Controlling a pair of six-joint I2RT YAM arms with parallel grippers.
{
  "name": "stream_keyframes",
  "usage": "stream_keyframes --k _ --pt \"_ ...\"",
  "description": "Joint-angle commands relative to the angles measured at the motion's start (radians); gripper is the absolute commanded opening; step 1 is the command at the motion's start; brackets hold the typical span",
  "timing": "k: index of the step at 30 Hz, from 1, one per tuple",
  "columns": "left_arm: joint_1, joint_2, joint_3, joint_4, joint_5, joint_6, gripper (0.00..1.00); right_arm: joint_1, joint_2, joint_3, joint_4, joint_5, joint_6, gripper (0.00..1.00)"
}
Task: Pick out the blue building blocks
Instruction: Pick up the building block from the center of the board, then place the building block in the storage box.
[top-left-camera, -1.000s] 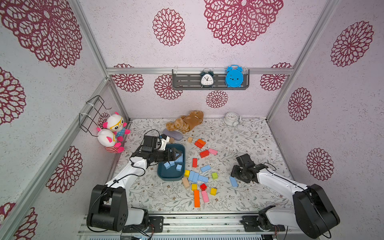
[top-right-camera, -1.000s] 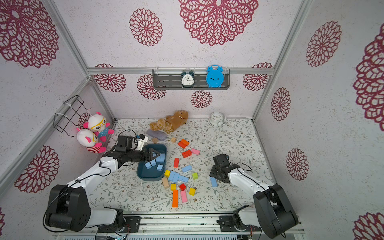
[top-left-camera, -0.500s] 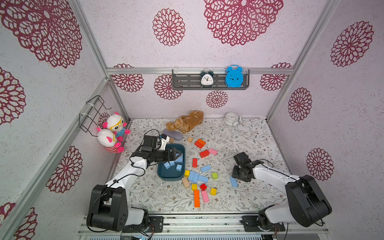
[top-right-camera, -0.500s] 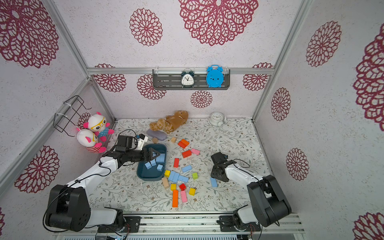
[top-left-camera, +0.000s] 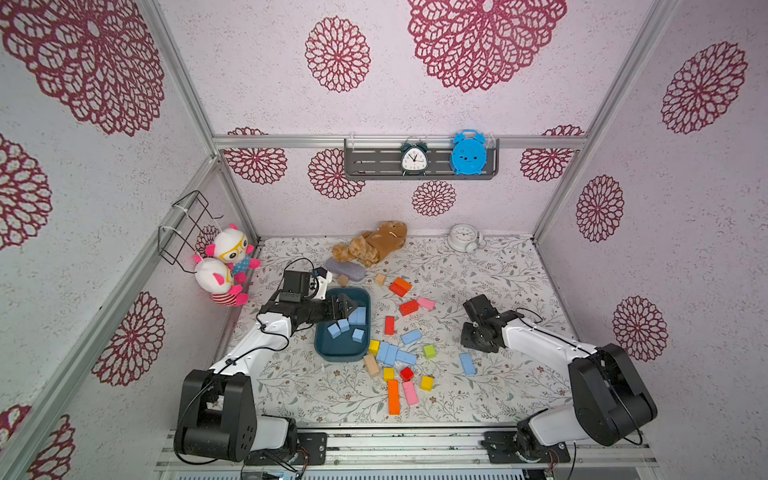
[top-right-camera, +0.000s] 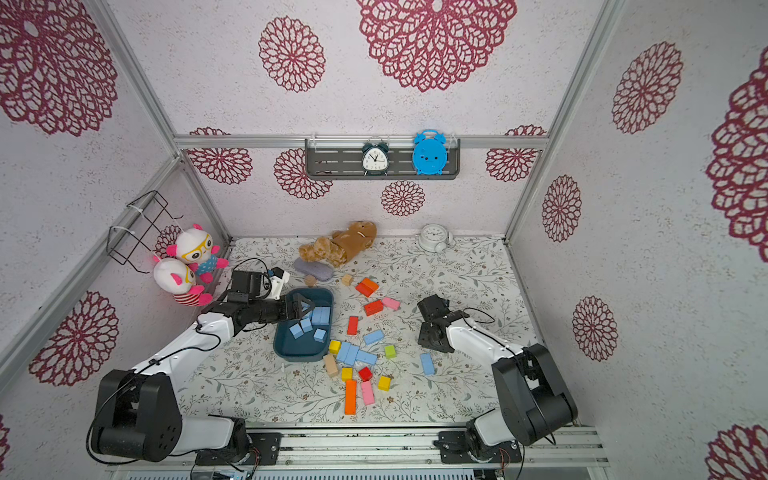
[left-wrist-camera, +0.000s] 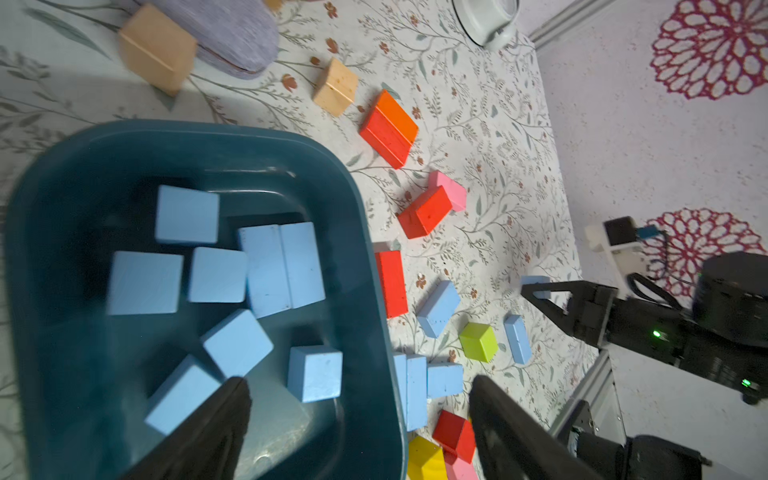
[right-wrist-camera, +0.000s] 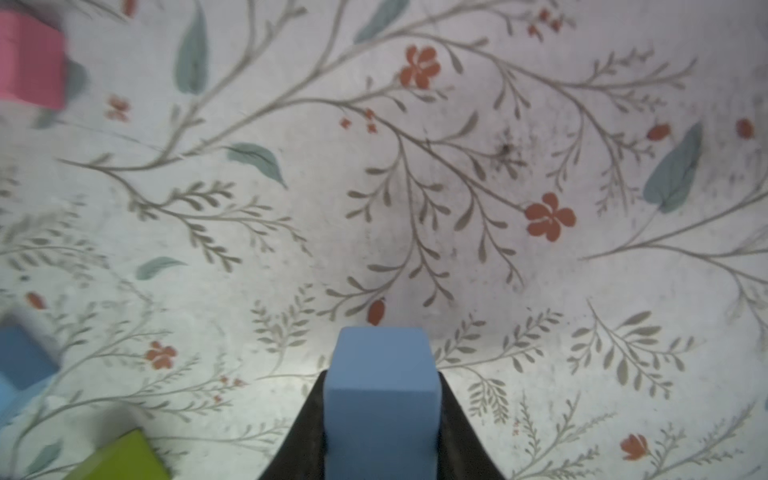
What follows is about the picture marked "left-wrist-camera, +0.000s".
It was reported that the red block middle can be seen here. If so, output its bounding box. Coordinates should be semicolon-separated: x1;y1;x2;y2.
397;187;452;239

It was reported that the blue cube in bin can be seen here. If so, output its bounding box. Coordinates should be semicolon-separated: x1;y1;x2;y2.
201;309;274;378
287;345;343;403
106;251;184;316
154;185;220;245
187;247;248;303

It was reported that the blue blocks cluster front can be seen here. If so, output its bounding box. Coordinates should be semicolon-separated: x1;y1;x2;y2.
393;353;464;432

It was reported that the red cube front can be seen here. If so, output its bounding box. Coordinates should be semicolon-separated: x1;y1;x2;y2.
432;410;476;463

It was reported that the blue flat block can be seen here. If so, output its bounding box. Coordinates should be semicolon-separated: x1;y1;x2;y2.
417;280;460;339

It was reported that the small wooden cube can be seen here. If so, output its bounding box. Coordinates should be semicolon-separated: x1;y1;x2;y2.
312;58;359;117

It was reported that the blue long block right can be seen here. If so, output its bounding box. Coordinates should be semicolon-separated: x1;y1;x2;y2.
504;313;532;365

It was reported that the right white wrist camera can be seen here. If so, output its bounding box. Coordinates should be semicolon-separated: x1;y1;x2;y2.
585;216;661;298

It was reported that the purple oval pad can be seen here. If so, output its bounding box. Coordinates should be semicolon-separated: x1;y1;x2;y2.
118;1;279;79

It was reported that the red block upright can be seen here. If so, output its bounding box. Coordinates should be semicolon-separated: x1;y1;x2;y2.
375;250;409;319

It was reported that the blue block in bin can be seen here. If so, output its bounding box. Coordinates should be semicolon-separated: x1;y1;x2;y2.
279;222;326;309

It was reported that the teal plastic bin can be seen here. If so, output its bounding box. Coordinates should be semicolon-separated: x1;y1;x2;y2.
5;121;407;479

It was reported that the white alarm clock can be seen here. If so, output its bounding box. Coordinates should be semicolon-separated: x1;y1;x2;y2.
453;0;520;51

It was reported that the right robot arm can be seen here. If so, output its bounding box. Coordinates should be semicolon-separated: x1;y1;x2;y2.
522;252;767;479

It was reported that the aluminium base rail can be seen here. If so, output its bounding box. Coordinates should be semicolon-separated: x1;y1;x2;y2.
549;350;626;445

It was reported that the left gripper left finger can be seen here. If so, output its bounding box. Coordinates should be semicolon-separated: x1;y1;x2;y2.
122;377;252;479

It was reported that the green cube block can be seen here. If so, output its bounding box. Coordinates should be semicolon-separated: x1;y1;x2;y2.
459;322;498;363

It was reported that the long pink block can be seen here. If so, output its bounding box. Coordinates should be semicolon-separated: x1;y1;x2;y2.
443;451;478;480

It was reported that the yellow cube front left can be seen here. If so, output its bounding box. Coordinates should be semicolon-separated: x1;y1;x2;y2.
407;436;447;480

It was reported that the orange red block back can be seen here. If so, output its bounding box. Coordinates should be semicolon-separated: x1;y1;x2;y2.
359;90;419;170

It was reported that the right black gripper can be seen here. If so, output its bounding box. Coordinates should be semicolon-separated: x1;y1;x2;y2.
521;280;708;366

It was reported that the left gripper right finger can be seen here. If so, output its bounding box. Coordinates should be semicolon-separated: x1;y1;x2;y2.
469;375;599;479

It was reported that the pink block back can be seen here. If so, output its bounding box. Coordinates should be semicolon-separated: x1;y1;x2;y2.
428;170;467;212

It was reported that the small wooden cylinder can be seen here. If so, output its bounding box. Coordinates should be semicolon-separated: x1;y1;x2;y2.
118;4;197;97

